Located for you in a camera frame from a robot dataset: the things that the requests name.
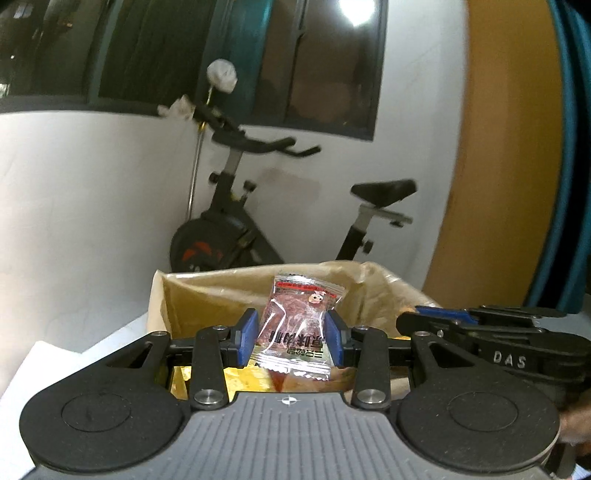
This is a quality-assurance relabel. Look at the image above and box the yellow spotted snack bag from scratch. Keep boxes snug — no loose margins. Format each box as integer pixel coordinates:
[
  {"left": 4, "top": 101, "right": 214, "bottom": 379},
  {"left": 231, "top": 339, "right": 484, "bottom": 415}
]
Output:
[{"left": 223, "top": 364, "right": 283, "bottom": 397}]

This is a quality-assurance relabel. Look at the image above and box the clear pink meat snack packet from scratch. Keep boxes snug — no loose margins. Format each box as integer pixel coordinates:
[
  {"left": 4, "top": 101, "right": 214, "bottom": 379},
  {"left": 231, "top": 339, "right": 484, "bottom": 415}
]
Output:
[{"left": 252, "top": 274, "right": 346, "bottom": 381}]

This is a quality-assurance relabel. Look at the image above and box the person right hand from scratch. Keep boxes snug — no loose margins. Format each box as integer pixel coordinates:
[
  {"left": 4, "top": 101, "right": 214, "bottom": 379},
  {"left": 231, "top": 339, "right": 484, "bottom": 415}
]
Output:
[{"left": 559, "top": 391, "right": 591, "bottom": 445}]

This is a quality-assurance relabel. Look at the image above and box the cardboard box with plastic liner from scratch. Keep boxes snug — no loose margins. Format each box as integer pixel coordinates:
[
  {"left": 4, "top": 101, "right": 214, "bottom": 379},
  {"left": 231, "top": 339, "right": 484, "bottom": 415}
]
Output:
[{"left": 146, "top": 260, "right": 440, "bottom": 402}]

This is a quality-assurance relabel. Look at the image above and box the teal curtain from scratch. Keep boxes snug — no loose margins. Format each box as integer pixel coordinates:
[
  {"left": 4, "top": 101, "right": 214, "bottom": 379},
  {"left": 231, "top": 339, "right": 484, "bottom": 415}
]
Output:
[{"left": 525, "top": 1, "right": 590, "bottom": 314}]

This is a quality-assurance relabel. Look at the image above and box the wooden wardrobe panel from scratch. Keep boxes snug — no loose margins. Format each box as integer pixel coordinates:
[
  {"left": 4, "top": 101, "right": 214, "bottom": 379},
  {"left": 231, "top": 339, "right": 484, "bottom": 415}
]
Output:
[{"left": 423, "top": 1, "right": 563, "bottom": 308}]

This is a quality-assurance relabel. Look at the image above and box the black exercise bike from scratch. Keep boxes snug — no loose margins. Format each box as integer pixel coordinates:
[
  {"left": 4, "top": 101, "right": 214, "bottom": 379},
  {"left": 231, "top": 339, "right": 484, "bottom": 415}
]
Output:
[{"left": 168, "top": 102, "right": 419, "bottom": 274}]

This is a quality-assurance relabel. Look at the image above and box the plaid bed sheet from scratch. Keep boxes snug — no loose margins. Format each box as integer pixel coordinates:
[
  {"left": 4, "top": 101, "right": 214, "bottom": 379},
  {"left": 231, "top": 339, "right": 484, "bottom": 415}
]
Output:
[{"left": 0, "top": 314, "right": 147, "bottom": 479}]

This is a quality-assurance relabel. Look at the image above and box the white bag on pole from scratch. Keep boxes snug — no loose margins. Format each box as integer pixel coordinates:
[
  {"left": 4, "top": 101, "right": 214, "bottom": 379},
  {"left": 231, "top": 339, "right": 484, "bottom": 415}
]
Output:
[{"left": 206, "top": 59, "right": 238, "bottom": 94}]

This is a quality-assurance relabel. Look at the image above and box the dark window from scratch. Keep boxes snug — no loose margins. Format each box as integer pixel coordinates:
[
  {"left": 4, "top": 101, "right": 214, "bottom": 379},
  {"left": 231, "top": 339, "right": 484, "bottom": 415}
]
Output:
[{"left": 1, "top": 0, "right": 388, "bottom": 140}]

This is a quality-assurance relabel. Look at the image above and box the white cloth on handlebar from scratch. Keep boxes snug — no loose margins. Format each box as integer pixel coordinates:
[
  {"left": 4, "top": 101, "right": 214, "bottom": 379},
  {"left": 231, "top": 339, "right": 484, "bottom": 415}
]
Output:
[{"left": 157, "top": 95, "right": 195, "bottom": 121}]

